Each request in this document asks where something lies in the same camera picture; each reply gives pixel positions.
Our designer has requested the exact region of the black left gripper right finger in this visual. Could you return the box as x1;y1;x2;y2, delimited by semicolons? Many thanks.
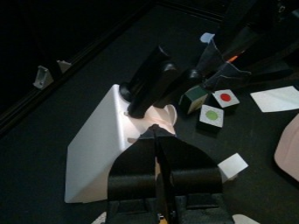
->
153;123;224;224

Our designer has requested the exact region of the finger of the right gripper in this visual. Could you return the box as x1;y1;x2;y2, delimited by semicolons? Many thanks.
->
195;38;228;79
201;61;252;91

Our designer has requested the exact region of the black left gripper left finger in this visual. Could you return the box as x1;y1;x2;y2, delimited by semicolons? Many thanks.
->
107;125;157;203

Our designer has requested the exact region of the white knife block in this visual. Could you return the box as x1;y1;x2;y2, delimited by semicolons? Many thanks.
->
63;83;179;204

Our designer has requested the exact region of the cube with red dot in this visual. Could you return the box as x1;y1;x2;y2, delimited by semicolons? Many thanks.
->
211;88;240;109

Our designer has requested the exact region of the light blue small object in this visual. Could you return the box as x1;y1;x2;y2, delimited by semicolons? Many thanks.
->
199;31;216;45

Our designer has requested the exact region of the small white cube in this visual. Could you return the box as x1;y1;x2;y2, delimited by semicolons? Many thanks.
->
216;152;249;182

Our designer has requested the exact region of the dark green cube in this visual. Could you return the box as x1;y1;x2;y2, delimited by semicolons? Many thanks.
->
177;84;211;116

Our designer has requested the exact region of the cube with green dot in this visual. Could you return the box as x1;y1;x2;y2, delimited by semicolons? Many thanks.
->
195;104;225;131

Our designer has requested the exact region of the white paper sheet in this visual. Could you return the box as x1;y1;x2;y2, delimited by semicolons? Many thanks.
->
248;85;299;114

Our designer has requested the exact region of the white object scrap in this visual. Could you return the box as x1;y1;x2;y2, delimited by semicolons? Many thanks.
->
89;211;108;224
231;213;261;224

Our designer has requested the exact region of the pale pink plate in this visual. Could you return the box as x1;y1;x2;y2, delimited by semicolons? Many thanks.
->
273;113;299;182

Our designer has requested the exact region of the slim black knife handle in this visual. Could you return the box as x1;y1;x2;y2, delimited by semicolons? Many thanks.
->
153;67;204;109

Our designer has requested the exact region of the large black knife handle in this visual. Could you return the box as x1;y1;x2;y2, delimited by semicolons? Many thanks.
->
127;44;173;102

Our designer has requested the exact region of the small round black knife handle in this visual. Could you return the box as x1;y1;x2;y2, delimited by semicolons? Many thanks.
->
117;82;135;102

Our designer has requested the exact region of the black frame rail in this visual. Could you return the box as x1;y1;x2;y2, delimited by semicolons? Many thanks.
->
0;0;156;138

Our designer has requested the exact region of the grey metal frame bracket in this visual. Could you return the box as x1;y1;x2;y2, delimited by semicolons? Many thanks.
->
32;59;73;90

